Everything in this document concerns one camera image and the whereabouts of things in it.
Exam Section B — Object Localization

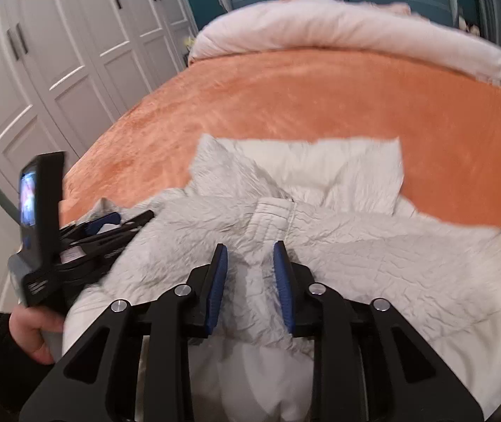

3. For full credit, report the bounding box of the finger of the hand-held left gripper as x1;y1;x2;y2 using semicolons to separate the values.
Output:
63;210;155;269
59;212;122;240

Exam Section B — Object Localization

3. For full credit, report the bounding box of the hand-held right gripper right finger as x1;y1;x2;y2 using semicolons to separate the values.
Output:
272;240;484;422

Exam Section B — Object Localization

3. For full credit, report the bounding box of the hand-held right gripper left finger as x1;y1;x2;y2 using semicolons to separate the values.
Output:
18;243;229;422

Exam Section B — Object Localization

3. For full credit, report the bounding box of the cream zip-up puffer jacket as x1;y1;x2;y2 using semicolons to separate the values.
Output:
63;134;501;422

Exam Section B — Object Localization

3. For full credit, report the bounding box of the person's left hand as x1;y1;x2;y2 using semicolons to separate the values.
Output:
9;305;65;365

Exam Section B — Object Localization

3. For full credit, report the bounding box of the white panelled wardrobe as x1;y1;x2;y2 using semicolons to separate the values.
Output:
0;0;198;198

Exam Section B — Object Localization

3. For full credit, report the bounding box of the orange plush blanket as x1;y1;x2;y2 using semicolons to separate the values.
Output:
59;48;501;238

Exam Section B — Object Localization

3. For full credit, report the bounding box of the pale pink duvet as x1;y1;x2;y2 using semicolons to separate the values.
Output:
188;0;501;97

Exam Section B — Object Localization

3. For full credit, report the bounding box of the small plush toy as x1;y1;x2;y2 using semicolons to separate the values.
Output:
457;15;480;36

